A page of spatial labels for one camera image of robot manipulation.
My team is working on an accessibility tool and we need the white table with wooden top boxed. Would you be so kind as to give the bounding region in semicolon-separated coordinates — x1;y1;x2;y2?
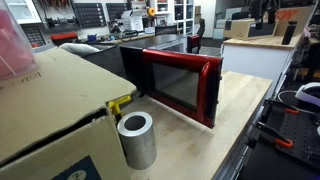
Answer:
221;33;305;82

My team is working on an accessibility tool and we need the black microwave body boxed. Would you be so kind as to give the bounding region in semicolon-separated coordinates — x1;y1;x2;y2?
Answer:
81;34;202;98

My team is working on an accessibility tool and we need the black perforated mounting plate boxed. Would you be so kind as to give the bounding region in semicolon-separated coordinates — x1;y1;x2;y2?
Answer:
275;109;320;168

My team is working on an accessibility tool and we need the large cardboard box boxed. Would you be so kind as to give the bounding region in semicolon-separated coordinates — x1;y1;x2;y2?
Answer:
0;46;138;180

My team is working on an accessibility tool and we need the white cloth bundle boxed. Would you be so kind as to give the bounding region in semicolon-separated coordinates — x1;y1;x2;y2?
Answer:
59;42;101;57

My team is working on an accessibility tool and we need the clear plastic storage bin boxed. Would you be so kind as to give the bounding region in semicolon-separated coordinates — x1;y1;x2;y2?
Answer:
0;0;41;82

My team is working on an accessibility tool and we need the red microwave oven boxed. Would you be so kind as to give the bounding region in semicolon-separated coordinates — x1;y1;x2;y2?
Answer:
141;48;224;129

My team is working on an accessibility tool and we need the printed cardboard box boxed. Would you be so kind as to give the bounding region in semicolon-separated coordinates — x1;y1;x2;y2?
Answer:
223;4;316;41

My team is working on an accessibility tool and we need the pegboard with hanging tools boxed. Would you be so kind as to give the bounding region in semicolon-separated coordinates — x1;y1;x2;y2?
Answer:
34;0;81;33

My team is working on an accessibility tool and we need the white labelled box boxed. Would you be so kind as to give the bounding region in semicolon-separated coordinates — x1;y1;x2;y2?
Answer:
121;9;145;32

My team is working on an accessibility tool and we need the black cylindrical bottle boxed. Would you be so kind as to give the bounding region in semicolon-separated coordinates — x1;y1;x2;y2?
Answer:
281;20;298;46

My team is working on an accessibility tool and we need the orange-tipped black clamp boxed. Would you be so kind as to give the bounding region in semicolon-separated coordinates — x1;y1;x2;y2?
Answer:
266;98;301;116
255;121;295;150

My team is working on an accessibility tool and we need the black small-parts drawer organiser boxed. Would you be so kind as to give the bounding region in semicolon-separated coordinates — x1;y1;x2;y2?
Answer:
20;23;47;49
72;2;107;30

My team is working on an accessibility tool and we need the aluminium hollow cylinder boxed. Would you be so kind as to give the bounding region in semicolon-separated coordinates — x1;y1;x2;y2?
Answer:
117;111;158;170

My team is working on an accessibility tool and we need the white cable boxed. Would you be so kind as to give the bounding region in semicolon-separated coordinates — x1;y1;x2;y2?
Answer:
277;89;320;116

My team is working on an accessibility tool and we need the red toolbox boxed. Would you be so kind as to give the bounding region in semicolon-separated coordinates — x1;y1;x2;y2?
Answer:
49;31;80;46

